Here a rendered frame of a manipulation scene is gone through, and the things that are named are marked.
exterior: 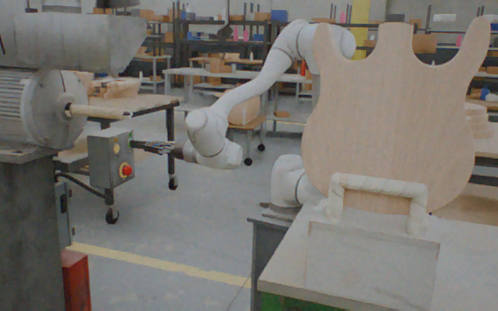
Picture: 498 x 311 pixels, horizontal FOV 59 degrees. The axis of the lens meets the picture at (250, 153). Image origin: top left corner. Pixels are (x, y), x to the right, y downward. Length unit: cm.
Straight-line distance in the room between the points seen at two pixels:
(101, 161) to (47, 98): 37
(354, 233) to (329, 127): 23
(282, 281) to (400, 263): 28
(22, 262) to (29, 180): 28
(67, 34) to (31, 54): 13
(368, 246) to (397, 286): 10
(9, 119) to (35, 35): 30
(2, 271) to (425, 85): 145
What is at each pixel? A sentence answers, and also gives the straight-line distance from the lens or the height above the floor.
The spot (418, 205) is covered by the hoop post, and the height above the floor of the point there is 117.
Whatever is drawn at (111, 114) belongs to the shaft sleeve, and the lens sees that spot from 138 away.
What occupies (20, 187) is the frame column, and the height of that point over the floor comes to 99.
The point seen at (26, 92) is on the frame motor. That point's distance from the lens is 144.
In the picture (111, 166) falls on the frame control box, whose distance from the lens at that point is 169.
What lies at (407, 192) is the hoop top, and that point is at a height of 120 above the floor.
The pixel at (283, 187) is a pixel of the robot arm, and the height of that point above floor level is 85.
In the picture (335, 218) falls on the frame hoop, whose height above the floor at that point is 111.
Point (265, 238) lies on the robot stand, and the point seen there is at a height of 61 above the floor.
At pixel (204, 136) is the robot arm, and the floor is 118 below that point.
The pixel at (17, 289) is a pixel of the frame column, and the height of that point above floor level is 63.
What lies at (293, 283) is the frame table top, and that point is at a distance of 109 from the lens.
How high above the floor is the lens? 150
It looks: 15 degrees down
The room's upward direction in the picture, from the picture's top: 2 degrees clockwise
